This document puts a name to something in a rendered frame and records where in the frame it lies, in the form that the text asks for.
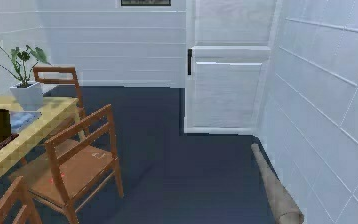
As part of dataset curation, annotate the brown baseball bat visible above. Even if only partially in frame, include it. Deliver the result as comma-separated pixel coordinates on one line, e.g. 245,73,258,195
250,143,305,224

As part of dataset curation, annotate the black door handle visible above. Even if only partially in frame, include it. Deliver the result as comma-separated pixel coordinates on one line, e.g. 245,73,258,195
187,48,193,76

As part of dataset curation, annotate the dark framed wall picture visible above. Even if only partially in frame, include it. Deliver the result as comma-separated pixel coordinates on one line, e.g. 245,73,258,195
120,0,172,7

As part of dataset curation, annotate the white room door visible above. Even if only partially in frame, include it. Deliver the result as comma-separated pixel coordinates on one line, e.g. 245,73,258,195
184,0,277,135

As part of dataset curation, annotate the brown wooden chair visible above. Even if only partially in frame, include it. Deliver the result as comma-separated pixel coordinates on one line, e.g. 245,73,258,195
32,65,91,141
0,175,43,224
9,103,125,224

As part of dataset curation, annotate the pale blue cloth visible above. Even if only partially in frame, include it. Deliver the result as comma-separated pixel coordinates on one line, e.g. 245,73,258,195
9,111,42,134

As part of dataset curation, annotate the yellow wooden table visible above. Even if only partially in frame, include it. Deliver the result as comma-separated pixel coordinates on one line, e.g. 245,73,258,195
0,94,80,189

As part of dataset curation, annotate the green house plant white pot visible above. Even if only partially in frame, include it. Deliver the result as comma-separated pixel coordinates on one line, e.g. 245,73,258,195
0,39,52,112

